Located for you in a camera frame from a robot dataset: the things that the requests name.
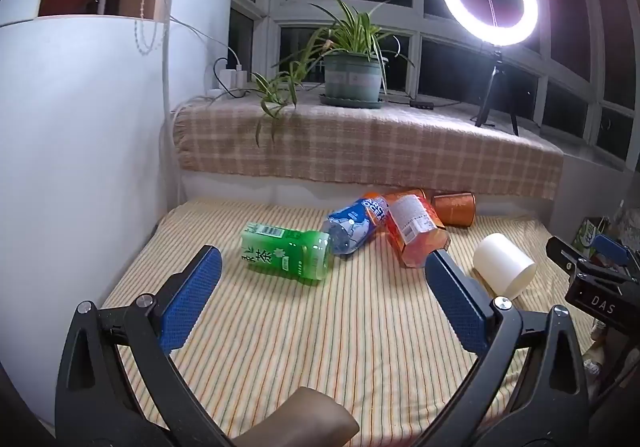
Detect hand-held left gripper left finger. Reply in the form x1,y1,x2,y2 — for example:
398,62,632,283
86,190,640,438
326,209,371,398
55,245,236,447

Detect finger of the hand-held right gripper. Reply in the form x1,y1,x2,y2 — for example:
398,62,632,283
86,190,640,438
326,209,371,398
591,233,633,267
546,236,585,274

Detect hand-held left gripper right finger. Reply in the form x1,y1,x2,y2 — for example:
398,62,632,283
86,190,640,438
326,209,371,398
415,249,594,447

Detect white cup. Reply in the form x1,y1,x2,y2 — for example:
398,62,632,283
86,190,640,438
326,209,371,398
473,233,538,300

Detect copper orange cup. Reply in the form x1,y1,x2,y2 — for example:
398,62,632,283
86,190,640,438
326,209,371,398
431,192,477,228

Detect green white carton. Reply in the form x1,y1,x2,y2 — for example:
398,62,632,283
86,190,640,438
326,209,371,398
574,217,610,254

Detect orange drink bottle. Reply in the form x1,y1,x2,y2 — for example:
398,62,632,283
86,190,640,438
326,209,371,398
385,193,452,269

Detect green tea bottle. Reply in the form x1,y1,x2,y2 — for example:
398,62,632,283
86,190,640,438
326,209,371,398
240,221,333,285

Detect orange container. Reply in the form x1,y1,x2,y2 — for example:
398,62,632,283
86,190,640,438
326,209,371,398
364,188,428,208

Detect blue label water bottle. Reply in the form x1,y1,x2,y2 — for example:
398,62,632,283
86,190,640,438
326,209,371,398
321,195,392,259

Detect striped bed sheet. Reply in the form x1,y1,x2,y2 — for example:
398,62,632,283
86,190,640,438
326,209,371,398
100,198,598,447

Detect plaid windowsill cloth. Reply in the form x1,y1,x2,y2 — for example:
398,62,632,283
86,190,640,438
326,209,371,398
172,94,565,201

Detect brown leather cushion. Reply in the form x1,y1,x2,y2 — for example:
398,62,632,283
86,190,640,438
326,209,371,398
259,387,361,447

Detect black tripod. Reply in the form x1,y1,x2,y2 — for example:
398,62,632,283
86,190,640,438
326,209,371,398
473,44,521,135

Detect white curved shelf cabinet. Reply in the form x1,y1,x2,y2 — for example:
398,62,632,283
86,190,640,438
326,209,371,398
0,0,236,430

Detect green pot saucer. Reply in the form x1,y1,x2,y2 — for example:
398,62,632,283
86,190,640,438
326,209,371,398
318,93,387,109

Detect grey green flower pot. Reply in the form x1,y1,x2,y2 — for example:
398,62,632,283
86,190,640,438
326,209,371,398
323,52,389,101

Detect green spider plant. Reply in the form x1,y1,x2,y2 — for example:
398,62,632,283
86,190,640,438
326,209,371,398
252,0,416,148

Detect dark bottle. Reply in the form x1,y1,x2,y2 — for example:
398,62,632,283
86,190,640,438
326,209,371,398
86,0,122,16

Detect white cable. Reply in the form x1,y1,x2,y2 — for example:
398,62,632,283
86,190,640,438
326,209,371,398
167,16,240,72

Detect window frame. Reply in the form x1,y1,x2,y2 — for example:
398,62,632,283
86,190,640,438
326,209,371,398
230,0,640,172

